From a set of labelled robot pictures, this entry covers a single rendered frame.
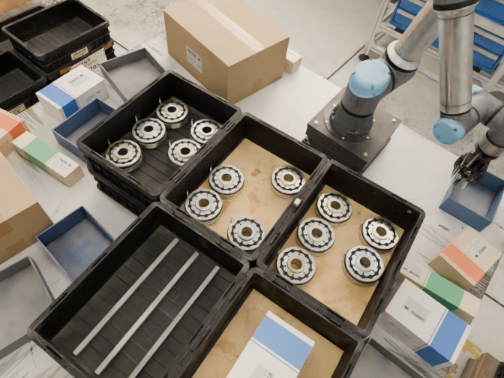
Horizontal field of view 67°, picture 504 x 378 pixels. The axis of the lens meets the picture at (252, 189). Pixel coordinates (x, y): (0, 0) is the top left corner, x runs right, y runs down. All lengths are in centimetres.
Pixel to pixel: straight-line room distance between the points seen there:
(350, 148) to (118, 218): 79
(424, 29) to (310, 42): 196
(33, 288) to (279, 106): 104
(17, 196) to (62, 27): 135
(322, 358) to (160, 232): 52
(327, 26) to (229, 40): 193
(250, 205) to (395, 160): 64
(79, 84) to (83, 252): 63
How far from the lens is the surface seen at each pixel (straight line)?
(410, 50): 130
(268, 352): 88
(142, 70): 169
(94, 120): 153
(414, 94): 299
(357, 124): 135
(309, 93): 164
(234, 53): 145
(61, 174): 133
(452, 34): 107
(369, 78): 126
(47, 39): 232
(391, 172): 148
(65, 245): 126
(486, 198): 159
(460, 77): 110
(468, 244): 134
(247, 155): 121
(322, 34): 326
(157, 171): 118
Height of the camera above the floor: 178
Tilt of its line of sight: 57 degrees down
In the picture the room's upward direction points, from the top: 9 degrees clockwise
